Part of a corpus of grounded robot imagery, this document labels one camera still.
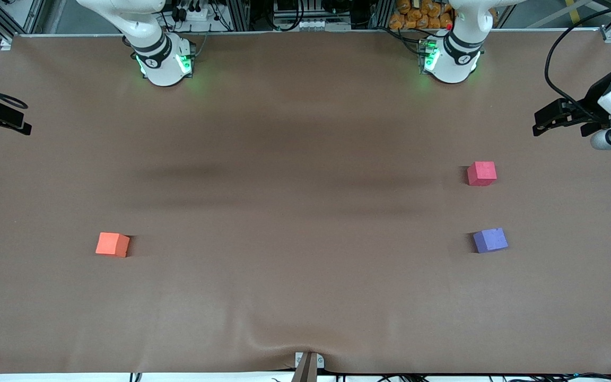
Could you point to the orange foam block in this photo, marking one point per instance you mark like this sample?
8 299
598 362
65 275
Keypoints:
110 244

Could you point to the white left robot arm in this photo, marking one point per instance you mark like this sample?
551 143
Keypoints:
454 69

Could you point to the red foam block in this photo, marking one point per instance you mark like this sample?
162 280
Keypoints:
481 173

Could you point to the purple foam block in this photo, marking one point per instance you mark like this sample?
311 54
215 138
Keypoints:
490 240

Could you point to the pile of orange objects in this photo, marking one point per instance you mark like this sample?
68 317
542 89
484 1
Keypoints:
417 16

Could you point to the white power strip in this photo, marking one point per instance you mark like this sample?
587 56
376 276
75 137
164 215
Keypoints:
194 13

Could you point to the white connector strip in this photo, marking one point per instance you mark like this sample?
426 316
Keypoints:
316 24

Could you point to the brown table mat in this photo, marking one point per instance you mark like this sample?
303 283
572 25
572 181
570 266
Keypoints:
305 212

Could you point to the black electronics box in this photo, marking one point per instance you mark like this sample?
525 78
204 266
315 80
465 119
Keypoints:
287 6

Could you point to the metal table clamp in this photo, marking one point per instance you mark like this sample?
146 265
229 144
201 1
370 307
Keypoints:
308 369

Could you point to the aluminium frame post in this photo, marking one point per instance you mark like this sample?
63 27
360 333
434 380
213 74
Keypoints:
239 13
382 13

